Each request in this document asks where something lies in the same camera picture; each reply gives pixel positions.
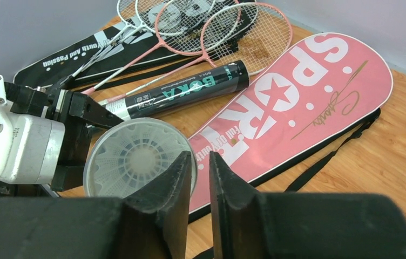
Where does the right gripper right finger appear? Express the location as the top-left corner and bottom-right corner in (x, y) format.
(209, 152), (271, 258)

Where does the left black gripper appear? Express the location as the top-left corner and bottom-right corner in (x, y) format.
(5, 83), (123, 192)

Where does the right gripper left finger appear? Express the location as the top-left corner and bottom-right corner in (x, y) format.
(117, 151), (192, 258)

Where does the white shuttlecock tube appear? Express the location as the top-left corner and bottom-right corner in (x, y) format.
(83, 118), (198, 198)

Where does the black shuttlecock tube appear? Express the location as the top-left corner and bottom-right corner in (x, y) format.
(103, 60), (249, 120)

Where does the pink racket cover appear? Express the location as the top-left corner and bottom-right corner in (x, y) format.
(190, 32), (393, 220)

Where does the black racket cover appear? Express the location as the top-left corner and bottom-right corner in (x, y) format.
(13, 0), (261, 88)

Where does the white racket outer left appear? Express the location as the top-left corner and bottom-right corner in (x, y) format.
(70, 0), (169, 78)

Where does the white racket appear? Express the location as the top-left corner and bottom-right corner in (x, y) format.
(78, 0), (218, 78)
(70, 0), (169, 78)

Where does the pink racket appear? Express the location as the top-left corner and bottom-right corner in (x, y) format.
(82, 1), (245, 95)
(97, 3), (293, 106)

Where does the pink racket right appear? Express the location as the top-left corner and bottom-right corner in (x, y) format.
(97, 3), (293, 106)

